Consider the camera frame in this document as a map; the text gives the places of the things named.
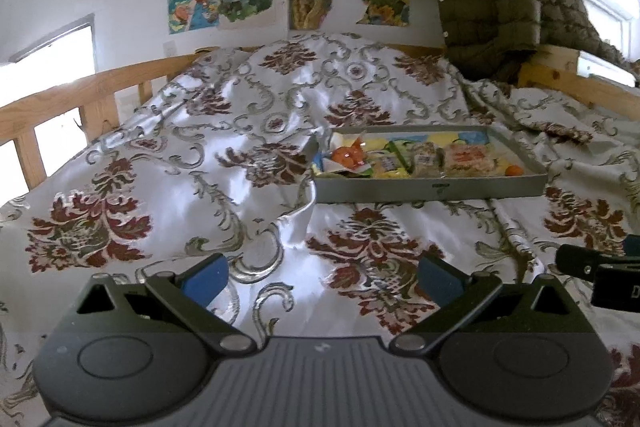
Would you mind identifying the olive puffer jacket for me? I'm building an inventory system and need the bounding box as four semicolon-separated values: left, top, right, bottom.
424;0;632;84

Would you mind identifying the small rice cracker packet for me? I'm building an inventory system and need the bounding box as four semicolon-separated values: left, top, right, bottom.
409;141;446;176

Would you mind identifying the large rice cake packet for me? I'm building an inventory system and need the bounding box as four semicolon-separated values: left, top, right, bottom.
442;142;502;178

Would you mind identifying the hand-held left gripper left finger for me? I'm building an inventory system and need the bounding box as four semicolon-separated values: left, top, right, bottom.
75;252;257;354

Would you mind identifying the green snack packet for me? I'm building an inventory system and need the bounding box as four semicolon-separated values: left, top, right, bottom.
384;139;417;156

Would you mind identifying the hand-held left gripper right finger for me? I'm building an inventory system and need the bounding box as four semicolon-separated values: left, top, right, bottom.
390;254;587;355

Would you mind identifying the grey cartoon print tray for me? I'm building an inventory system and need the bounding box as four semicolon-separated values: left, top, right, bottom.
310;124;550;204

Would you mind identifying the floral printed blanket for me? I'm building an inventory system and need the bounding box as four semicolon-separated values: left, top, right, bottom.
0;32;640;427

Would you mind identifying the yellow snack packet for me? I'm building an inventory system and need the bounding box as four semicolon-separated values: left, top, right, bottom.
367;151;417;180

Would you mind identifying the wooden bed frame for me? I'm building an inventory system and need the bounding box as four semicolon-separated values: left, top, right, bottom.
0;41;640;202

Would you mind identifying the orange red snack packet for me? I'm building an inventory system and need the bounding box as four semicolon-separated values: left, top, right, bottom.
322;139;372;173

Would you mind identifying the white framed window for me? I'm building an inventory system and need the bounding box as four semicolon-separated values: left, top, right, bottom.
571;0;640;75
0;13;97;201

